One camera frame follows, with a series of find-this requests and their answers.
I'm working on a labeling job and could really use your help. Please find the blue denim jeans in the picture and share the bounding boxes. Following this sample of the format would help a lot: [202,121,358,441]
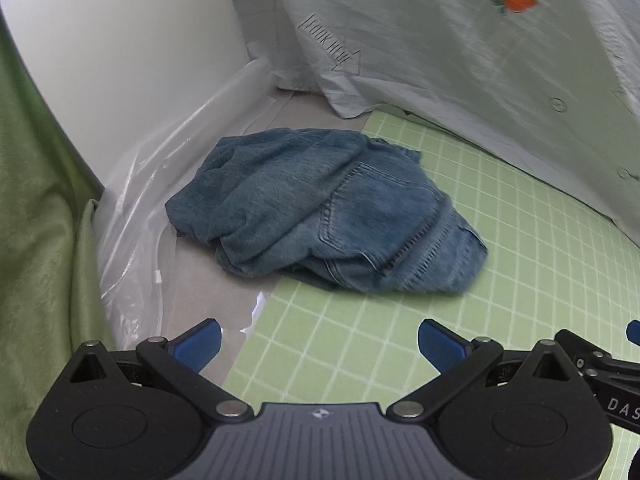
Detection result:
[166,128,488,294]

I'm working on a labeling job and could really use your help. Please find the green grid cutting mat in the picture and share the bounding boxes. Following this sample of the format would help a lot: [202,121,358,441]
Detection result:
[219,109,640,480]

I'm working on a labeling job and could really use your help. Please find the clear plastic bag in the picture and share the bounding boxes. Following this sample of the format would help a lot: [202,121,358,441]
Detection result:
[93,58,277,349]

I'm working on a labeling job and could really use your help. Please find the green fabric curtain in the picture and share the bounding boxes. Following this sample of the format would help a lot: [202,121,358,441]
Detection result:
[1,26,113,479]

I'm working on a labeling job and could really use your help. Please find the grey carrot print storage bag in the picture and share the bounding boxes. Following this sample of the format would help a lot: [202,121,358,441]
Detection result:
[233,0,639,238]

